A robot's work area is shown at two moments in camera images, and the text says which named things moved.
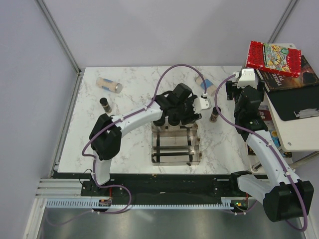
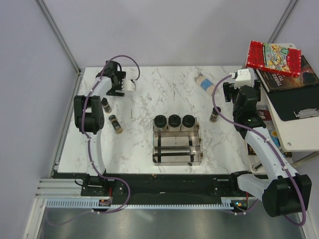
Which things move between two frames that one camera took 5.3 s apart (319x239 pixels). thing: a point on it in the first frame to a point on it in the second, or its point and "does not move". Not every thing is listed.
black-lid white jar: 174,119 does not move
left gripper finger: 191,119 to 112,92
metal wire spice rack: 177,145 does not move
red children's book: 274,58 does not move
